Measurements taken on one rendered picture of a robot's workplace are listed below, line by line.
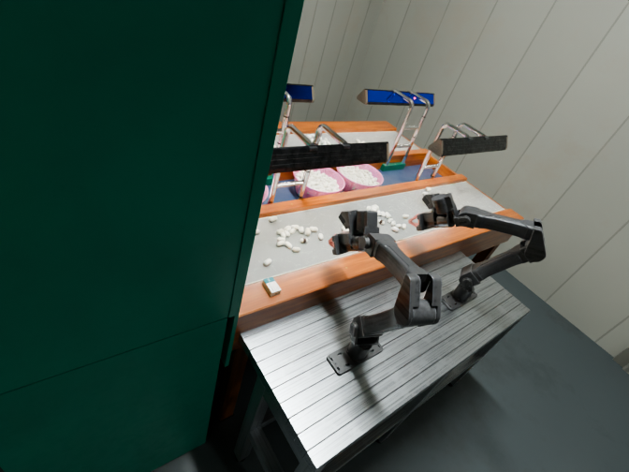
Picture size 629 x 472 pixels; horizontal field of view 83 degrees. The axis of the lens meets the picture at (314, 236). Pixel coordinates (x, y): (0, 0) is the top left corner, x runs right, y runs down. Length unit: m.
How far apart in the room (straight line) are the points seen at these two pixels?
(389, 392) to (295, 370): 0.30
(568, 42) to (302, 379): 2.75
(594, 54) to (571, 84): 0.19
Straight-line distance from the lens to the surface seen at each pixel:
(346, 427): 1.09
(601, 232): 3.10
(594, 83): 3.06
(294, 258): 1.31
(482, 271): 1.51
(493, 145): 2.17
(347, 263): 1.33
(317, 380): 1.12
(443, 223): 1.42
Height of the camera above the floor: 1.62
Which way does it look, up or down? 38 degrees down
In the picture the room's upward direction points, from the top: 19 degrees clockwise
